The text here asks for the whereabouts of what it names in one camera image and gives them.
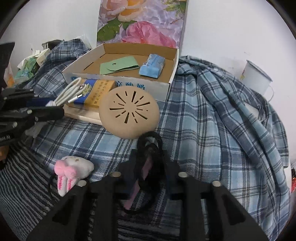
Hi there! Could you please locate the white cardboard box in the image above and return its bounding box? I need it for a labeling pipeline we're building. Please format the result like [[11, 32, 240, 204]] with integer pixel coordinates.
[[62, 43, 179, 102]]

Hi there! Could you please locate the striped dark cloth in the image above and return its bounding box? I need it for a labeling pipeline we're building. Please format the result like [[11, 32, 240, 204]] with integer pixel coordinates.
[[1, 142, 181, 240]]

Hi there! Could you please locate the floral rose painting board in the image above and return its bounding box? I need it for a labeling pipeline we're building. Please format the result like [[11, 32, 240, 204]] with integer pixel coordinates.
[[96, 0, 187, 48]]

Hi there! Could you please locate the red snack packet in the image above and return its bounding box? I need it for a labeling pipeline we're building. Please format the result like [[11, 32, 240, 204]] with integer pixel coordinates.
[[291, 168, 296, 193]]

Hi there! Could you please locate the beige round slotted disc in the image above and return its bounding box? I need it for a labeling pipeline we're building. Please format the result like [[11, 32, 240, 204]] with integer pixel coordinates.
[[99, 86, 160, 139]]

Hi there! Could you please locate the black hair tie pink clip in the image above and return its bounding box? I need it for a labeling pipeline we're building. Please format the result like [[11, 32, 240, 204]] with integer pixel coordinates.
[[118, 131, 166, 215]]

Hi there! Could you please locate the white enamel mug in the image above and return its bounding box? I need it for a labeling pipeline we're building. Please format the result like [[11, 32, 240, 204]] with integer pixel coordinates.
[[240, 60, 274, 102]]

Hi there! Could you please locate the green patterned packet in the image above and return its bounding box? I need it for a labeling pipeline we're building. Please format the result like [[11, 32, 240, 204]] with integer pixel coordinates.
[[14, 57, 40, 84]]

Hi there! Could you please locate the wooden board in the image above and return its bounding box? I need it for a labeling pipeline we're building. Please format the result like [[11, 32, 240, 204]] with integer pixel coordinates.
[[63, 105, 102, 126]]

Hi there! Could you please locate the green snap pouch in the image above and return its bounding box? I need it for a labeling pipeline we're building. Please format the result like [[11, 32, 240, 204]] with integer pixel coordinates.
[[100, 56, 139, 75]]

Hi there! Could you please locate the blue plaid shirt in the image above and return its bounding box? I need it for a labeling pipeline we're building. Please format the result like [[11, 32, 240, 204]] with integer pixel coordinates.
[[21, 39, 291, 241]]

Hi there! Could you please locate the white cable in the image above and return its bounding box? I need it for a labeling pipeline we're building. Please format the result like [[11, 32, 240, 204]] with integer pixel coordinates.
[[46, 77, 87, 107]]

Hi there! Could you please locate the gold blue cigarette box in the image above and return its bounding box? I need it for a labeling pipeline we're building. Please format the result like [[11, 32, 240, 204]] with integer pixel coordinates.
[[67, 79, 116, 109]]

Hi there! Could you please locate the blue tissue packet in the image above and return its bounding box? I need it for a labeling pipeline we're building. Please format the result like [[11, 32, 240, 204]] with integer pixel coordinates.
[[139, 54, 166, 79]]

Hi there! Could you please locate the white pink plush toy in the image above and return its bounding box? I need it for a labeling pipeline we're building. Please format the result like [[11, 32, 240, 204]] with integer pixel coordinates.
[[54, 156, 94, 197]]

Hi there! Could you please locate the small white carton box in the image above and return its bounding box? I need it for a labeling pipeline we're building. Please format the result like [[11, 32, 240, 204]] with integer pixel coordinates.
[[36, 48, 51, 67]]

